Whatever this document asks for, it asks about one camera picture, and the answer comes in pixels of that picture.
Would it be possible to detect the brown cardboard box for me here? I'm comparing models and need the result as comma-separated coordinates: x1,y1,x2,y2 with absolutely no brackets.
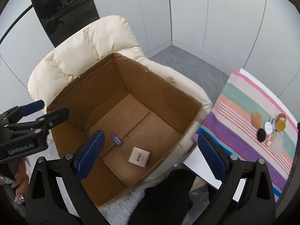
46,53,203,208

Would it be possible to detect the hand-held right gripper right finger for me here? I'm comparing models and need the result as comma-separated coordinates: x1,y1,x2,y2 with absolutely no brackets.
197,132,277,225

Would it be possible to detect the black makeup sponge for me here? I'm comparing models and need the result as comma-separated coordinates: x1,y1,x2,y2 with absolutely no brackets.
257,128,267,143

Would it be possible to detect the black glossy panel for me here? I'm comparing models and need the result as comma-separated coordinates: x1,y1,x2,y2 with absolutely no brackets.
26,0,100,48

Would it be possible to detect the yellow lid jar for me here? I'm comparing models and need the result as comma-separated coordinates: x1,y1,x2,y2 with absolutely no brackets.
275,113,287,132

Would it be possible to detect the rose gold tube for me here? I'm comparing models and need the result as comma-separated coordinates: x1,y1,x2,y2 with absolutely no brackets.
264,132,275,146

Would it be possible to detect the beige makeup sponge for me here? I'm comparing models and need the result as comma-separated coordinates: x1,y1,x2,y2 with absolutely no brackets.
252,112,265,129

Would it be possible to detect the small white barcode box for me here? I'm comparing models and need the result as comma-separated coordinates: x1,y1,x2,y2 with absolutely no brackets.
128,146,151,168

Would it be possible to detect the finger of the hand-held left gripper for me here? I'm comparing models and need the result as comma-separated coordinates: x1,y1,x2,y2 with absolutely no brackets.
0,100,45,123
5,107,70,134

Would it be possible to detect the cream puffer jacket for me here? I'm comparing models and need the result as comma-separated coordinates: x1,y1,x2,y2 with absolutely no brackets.
28,15,214,188

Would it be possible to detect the person's left hand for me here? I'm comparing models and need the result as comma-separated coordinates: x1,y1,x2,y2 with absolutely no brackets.
0,159,30,204

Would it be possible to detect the striped pastel cloth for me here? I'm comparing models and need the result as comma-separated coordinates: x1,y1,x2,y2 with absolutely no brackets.
199,70,299,203

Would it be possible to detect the purple lipstick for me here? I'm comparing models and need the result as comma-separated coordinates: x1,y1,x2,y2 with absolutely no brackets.
110,132,124,147

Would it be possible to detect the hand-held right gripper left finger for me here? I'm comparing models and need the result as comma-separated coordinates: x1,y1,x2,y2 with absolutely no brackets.
25,130,106,225

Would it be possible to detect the clear plastic container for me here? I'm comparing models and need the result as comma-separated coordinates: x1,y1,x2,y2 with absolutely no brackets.
269,136,283,156

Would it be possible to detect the grey fuzzy fabric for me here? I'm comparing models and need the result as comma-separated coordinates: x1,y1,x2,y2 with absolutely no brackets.
97,178,169,225

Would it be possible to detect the black cloth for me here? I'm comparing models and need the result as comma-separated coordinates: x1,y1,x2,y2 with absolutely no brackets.
131,169,195,225

